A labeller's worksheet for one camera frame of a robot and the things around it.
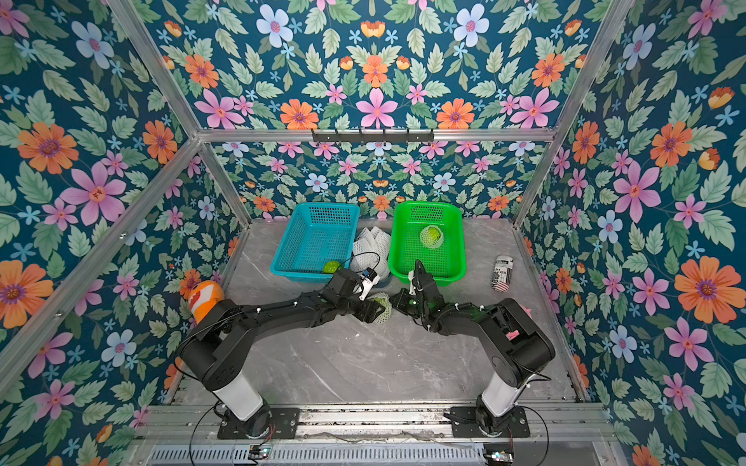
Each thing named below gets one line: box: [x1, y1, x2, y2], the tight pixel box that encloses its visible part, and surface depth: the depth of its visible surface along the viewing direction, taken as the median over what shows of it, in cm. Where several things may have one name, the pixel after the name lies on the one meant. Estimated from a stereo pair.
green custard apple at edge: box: [323, 260, 341, 274], surface depth 100 cm
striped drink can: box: [491, 254, 514, 294], surface depth 101 cm
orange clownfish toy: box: [188, 279, 226, 325], surface depth 90 cm
